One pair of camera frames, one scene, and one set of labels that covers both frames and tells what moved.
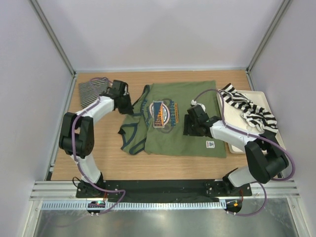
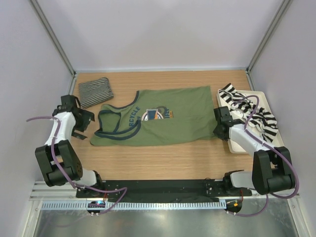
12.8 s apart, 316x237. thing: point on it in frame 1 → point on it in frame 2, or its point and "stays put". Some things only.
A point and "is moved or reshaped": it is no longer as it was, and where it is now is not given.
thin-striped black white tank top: [90, 91] stays put
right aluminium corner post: [284, 5] stays put
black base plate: [161, 188] stays put
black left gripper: [128, 109] → [87, 117]
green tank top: [153, 125] is moved or reshaped
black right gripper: [187, 129] → [217, 133]
